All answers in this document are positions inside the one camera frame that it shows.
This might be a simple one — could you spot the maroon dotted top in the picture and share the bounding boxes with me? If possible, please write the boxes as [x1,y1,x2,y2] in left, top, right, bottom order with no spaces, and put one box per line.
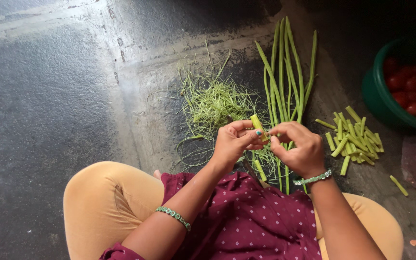
[99,171,323,260]

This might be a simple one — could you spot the heap of red tomatoes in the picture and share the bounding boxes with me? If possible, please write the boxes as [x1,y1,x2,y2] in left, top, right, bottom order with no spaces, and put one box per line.
[383,56,416,123]

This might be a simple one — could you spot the green beaded bracelet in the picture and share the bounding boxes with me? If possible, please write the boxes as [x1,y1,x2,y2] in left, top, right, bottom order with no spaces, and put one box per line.
[155,206,192,232]
[293,169,333,186]

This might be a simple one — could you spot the brown wooden tool handle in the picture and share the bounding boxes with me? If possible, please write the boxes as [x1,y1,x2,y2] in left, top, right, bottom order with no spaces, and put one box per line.
[241,158,271,189]

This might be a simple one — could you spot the pile of cut drumstick pieces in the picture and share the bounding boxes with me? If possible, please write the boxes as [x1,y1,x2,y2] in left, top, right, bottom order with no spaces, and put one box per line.
[315,105,385,177]

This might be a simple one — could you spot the single cut drumstick piece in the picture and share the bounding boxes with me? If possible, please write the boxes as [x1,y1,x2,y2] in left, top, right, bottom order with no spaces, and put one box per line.
[389,175,409,197]
[253,159,268,182]

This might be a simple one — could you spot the short green drumstick piece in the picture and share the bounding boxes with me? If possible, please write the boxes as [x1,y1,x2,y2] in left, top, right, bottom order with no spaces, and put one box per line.
[250,114,269,142]

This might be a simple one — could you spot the person's left hand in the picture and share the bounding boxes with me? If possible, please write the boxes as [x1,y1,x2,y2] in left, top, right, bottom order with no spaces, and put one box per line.
[212,120,267,171]

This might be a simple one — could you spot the person's right hand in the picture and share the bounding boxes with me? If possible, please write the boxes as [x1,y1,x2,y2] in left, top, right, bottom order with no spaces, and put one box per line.
[268,121,326,179]

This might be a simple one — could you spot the heap of green stringy peelings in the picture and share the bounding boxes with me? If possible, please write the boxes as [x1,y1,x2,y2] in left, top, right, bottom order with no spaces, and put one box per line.
[147,40,289,185]

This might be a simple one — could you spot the green plastic bowl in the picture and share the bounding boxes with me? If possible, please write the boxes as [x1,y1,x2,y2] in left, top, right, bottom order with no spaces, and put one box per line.
[361,36,416,133]

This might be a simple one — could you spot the bunch of long green drumsticks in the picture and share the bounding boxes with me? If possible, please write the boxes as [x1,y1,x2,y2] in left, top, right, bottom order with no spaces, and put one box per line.
[254,16,318,195]

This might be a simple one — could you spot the orange trousers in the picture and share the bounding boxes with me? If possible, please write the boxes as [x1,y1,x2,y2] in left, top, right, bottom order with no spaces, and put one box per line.
[63,161,404,260]

